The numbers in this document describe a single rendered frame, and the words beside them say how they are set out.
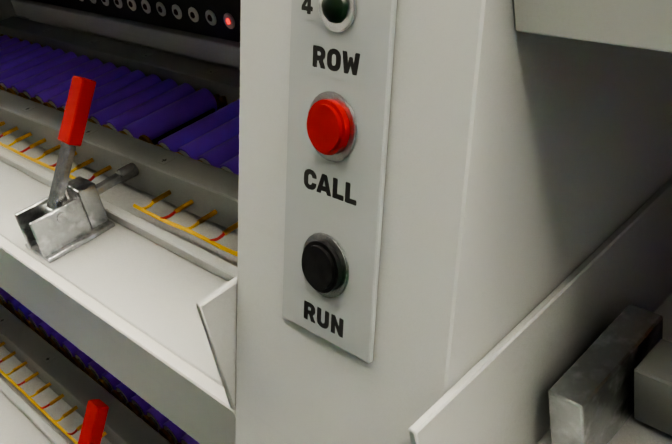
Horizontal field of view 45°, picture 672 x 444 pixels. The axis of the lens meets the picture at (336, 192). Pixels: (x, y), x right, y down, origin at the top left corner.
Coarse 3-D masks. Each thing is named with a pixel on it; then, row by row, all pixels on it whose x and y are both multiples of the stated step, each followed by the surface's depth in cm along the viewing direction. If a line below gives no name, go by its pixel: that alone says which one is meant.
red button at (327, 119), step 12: (312, 108) 23; (324, 108) 23; (336, 108) 23; (312, 120) 24; (324, 120) 23; (336, 120) 23; (348, 120) 23; (312, 132) 24; (324, 132) 23; (336, 132) 23; (348, 132) 23; (324, 144) 23; (336, 144) 23
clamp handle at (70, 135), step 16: (80, 80) 42; (80, 96) 42; (64, 112) 43; (80, 112) 42; (64, 128) 42; (80, 128) 42; (64, 144) 43; (80, 144) 42; (64, 160) 42; (64, 176) 42; (64, 192) 43
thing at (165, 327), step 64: (0, 192) 51; (128, 192) 47; (0, 256) 46; (64, 256) 42; (128, 256) 41; (64, 320) 42; (128, 320) 37; (192, 320) 36; (128, 384) 39; (192, 384) 32
